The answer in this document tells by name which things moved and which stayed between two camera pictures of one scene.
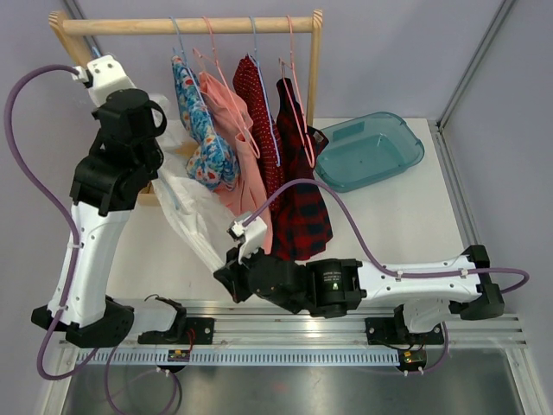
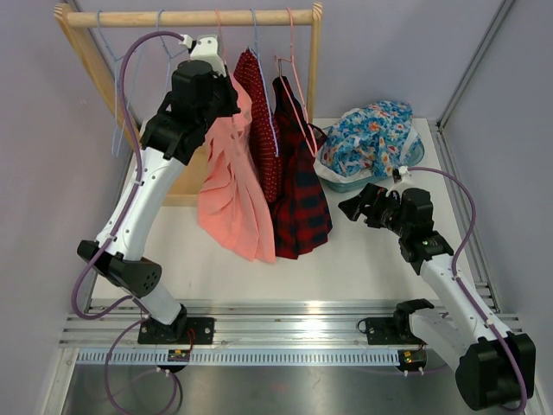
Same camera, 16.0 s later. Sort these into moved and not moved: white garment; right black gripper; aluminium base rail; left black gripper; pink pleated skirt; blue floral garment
Moved: blue floral garment; white garment; left black gripper; right black gripper
Not moved: pink pleated skirt; aluminium base rail
